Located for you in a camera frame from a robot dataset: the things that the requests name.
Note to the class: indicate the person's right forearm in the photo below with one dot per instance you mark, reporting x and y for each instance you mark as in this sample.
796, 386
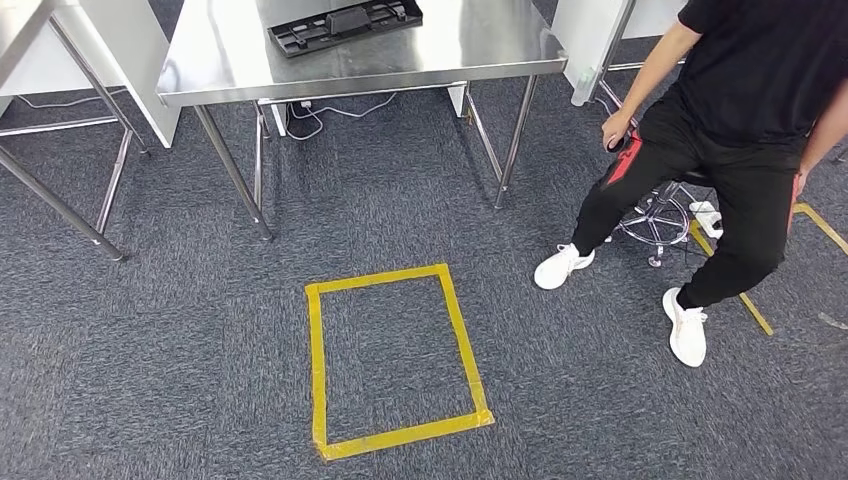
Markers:
652, 73

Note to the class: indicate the white power strip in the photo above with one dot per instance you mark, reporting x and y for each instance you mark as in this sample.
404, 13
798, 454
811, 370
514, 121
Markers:
707, 215

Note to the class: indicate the black plastic plate frame part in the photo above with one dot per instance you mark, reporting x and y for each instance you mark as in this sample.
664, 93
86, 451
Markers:
344, 23

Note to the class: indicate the person's left forearm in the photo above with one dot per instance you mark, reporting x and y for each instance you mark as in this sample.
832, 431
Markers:
828, 132

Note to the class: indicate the person's left hand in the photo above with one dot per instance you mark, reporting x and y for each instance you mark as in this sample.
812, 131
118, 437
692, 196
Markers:
799, 184

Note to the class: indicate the person's right hand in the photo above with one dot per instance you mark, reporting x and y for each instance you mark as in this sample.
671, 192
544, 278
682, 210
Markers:
616, 126

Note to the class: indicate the person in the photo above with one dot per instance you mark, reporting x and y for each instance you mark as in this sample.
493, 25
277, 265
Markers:
742, 66

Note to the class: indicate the small stainless steel table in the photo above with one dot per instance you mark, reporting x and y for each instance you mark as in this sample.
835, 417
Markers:
613, 40

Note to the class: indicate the steel table leg frame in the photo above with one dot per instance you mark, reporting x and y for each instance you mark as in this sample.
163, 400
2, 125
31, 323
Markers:
60, 204

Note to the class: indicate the stainless steel workbench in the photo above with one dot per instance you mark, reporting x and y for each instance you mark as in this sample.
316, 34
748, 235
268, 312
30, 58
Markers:
464, 33

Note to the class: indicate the yellow floor tape marking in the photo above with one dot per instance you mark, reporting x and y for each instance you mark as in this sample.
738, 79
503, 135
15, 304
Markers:
318, 364

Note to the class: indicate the chrome stool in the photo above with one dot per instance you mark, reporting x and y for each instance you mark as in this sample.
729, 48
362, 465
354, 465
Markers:
652, 224

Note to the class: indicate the black handheld remote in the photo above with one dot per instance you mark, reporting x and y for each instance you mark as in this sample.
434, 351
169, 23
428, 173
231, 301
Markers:
616, 146

